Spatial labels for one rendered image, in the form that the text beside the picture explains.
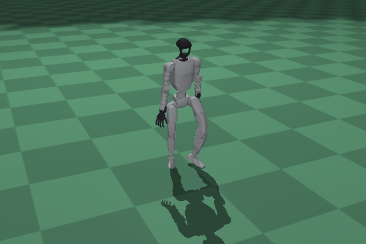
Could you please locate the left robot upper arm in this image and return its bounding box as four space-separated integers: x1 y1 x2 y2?
192 57 202 83

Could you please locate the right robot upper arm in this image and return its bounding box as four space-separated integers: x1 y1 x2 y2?
163 61 174 92

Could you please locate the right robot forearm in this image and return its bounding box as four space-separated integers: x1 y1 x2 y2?
160 85 169 111

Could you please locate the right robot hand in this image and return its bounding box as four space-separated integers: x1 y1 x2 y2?
156 106 167 127

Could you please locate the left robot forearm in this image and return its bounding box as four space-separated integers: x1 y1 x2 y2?
194 81 201 96

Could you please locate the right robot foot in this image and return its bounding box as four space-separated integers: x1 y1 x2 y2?
168 157 175 169

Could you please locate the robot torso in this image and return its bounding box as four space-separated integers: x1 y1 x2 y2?
170 55 195 108

